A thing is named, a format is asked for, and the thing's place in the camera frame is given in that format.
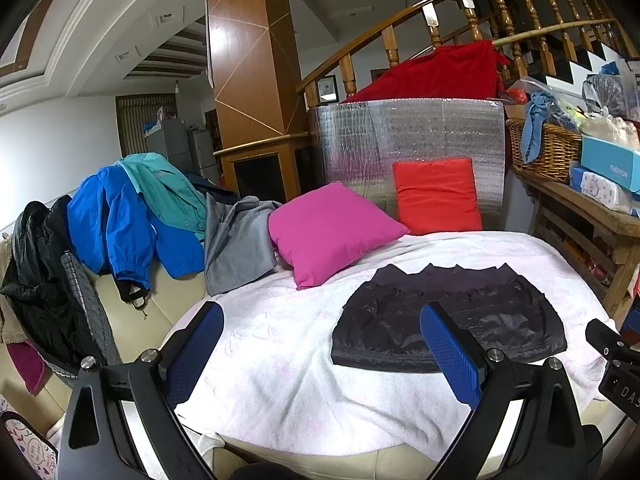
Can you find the grey refrigerator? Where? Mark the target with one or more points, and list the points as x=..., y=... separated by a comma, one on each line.
x=170, y=145
x=202, y=155

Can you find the wooden stair railing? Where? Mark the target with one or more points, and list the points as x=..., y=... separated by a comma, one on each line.
x=390, y=45

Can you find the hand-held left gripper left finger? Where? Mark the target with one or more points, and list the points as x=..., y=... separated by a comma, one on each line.
x=195, y=355

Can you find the grey knit cloth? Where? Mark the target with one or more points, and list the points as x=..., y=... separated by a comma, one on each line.
x=85, y=300

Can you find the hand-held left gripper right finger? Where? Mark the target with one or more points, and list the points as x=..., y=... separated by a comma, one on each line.
x=452, y=355

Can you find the silver insulation mat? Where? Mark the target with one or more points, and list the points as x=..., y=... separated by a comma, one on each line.
x=425, y=125

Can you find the red pillow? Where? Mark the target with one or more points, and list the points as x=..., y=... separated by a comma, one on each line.
x=435, y=195

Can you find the wooden column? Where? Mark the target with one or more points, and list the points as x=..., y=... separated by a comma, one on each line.
x=245, y=60

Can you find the white blanket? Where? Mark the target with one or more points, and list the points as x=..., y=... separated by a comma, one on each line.
x=280, y=360

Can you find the blue cloth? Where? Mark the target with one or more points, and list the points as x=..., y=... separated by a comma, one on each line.
x=532, y=130

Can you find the blue jacket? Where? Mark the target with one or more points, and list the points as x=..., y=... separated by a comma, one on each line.
x=100, y=225

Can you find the red cloth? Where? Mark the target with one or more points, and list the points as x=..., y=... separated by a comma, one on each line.
x=440, y=75

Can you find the black padded jacket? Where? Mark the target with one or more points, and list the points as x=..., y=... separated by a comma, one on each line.
x=390, y=325

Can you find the clear bag with dark contents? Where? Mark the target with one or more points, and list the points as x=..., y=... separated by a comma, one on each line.
x=605, y=95

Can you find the white patterned tissue pack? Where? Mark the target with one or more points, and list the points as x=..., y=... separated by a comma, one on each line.
x=605, y=190

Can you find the framed picture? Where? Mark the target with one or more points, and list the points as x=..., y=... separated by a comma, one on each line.
x=327, y=90

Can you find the magenta cloth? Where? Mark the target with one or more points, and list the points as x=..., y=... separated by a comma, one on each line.
x=30, y=365

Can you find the wooden table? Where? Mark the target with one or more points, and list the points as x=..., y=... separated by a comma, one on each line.
x=590, y=220

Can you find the black leather jacket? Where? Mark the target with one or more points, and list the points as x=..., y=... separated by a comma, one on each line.
x=40, y=280

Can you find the wicker basket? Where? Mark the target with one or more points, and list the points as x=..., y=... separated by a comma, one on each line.
x=555, y=155

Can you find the pink pillow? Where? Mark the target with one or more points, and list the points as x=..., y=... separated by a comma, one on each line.
x=325, y=235

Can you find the grey garment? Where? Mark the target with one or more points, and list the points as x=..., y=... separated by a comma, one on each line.
x=235, y=245

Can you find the teal jacket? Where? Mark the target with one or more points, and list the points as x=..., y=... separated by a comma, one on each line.
x=165, y=190

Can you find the white patterned cushion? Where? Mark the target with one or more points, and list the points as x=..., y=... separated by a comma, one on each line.
x=25, y=450

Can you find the light blue cardboard box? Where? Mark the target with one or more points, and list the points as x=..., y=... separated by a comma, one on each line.
x=610, y=157

